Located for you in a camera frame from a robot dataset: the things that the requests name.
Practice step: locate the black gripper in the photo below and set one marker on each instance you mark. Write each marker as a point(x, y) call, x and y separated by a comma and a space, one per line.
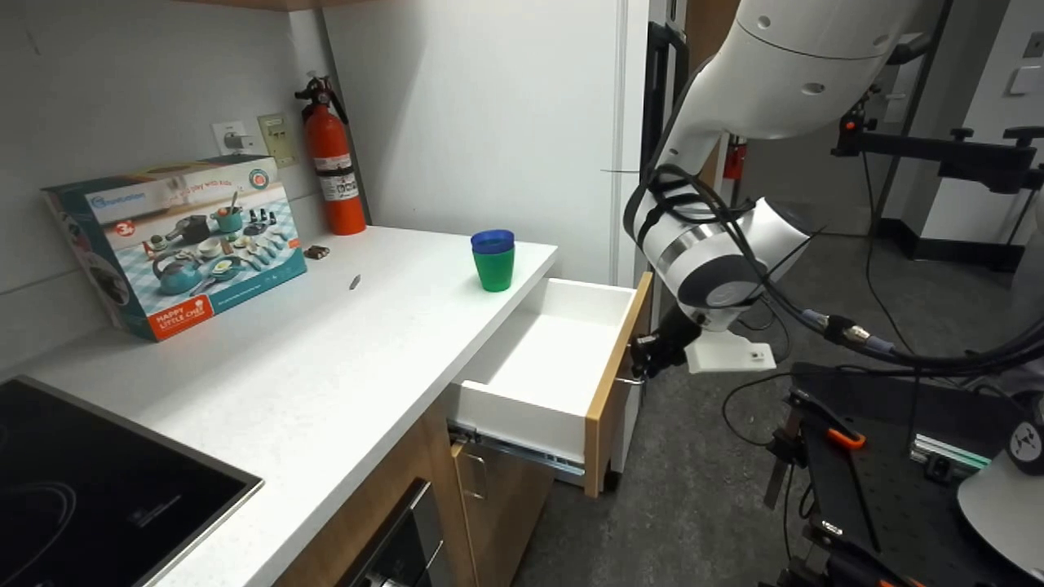
point(672, 341)

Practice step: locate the wide wooden drawer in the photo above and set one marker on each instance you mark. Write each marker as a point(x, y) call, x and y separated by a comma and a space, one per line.
point(544, 370)

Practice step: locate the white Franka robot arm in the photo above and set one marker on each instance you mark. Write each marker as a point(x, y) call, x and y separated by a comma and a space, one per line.
point(805, 65)

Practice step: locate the green plastic cup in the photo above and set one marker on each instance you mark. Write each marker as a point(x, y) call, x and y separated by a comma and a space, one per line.
point(494, 272)

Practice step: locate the blue plastic cup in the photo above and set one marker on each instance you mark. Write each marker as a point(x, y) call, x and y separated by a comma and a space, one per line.
point(494, 244)

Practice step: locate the small red fire extinguisher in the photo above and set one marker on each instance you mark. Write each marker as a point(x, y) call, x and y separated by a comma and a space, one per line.
point(734, 161)

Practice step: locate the wide wooden cabinet door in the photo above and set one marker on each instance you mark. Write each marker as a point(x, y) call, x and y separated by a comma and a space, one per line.
point(499, 522)

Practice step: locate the small dark stick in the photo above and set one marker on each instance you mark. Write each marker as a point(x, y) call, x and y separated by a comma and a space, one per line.
point(352, 281)

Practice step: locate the black robot cart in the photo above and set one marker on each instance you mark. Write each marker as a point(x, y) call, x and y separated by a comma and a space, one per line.
point(902, 509)

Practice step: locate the black built-in oven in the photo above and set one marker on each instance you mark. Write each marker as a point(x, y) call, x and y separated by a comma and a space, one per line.
point(402, 544)

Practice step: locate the green and white tool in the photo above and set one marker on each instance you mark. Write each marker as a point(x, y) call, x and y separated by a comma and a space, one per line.
point(952, 451)

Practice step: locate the small black countertop item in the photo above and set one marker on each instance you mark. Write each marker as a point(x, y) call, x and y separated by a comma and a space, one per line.
point(318, 253)

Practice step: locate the large red fire extinguisher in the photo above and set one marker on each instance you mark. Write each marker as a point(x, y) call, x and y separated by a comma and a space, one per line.
point(334, 174)

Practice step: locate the white round disc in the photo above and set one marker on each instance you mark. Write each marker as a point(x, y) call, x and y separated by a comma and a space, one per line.
point(1007, 509)

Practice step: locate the teal toy cookware box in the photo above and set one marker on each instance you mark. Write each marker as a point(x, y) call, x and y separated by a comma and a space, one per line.
point(185, 247)

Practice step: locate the black glass cooktop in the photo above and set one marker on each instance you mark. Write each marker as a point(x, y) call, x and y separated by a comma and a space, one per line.
point(99, 489)

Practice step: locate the beige wall switch plate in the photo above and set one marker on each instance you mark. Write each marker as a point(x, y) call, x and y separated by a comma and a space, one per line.
point(275, 137)

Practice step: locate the white wall outlet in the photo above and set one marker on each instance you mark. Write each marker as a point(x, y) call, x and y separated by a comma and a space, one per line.
point(235, 135)

